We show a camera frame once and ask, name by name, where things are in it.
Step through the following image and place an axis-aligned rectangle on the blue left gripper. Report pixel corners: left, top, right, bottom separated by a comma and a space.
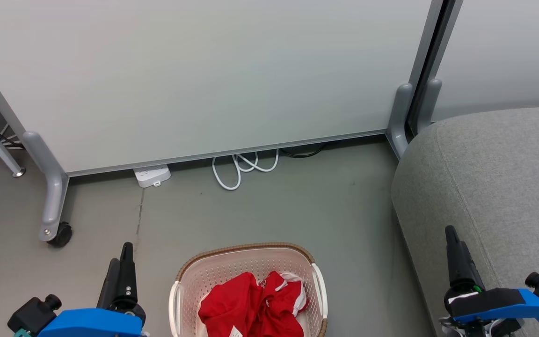
38, 242, 146, 337

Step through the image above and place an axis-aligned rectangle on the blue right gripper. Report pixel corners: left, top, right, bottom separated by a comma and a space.
444, 226, 539, 337

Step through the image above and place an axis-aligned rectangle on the red garment white lettering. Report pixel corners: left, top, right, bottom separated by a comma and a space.
198, 271, 265, 337

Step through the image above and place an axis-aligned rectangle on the grey fabric sofa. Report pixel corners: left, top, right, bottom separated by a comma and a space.
391, 105, 539, 337

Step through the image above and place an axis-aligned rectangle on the black caster wheel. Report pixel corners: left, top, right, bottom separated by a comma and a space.
47, 222, 73, 248

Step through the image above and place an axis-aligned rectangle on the cream plastic laundry basket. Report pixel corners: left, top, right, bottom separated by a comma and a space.
168, 242, 328, 337

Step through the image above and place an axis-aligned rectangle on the white power strip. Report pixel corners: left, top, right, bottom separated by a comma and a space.
133, 163, 172, 189

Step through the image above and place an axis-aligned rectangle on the grey partition foot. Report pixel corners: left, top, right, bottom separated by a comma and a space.
417, 78, 443, 135
386, 83, 414, 161
22, 131, 70, 242

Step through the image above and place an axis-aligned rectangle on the large white partition panel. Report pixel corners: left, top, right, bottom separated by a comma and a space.
0, 0, 435, 177

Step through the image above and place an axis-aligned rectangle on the narrow white partition panel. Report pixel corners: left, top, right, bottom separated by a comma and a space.
431, 0, 539, 123

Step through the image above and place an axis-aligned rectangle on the white looped floor cable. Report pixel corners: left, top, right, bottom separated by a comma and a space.
211, 148, 280, 191

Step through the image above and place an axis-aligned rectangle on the black floor cable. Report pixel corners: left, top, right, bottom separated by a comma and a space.
279, 142, 329, 159

